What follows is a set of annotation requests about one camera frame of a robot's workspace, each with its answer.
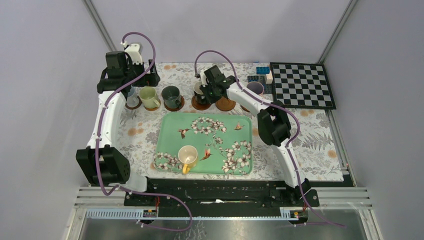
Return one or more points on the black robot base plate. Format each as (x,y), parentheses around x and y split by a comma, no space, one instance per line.
(271,193)

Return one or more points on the grey toy brick baseplate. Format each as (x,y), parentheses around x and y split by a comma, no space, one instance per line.
(261,79)

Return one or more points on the green floral tray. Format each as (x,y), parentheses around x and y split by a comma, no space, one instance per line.
(223,143)

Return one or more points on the dark green mug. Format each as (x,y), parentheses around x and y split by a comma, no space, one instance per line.
(170,92)

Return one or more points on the light blue mug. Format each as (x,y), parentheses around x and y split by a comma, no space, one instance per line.
(132,97)

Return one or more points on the cream black mug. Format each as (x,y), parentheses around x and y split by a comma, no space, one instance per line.
(199,95)

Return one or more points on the light brown wooden coaster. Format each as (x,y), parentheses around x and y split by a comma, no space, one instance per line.
(156,103)

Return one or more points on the dark brown wooden coaster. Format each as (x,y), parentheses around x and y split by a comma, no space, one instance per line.
(133,107)

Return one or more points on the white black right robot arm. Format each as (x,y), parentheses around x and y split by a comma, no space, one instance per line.
(274,126)

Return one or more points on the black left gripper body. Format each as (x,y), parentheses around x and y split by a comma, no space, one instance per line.
(147,79)

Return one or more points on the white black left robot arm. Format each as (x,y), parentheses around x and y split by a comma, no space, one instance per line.
(101,162)

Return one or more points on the blue toy brick block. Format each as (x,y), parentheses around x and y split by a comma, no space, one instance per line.
(262,70)

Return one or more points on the pale green mug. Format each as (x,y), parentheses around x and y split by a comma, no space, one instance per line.
(147,94)

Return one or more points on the pink iridescent mug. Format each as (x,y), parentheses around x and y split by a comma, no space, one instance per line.
(256,87)

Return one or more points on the yellow mug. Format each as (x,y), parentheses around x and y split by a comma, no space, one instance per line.
(188,156)

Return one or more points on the black white chessboard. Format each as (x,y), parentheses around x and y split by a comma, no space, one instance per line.
(302,85)

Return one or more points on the white toy brick block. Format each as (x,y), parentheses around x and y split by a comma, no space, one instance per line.
(269,78)

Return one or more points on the floral tablecloth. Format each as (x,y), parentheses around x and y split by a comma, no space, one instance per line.
(109,108)

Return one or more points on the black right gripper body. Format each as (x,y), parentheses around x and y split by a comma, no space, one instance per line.
(210,95)

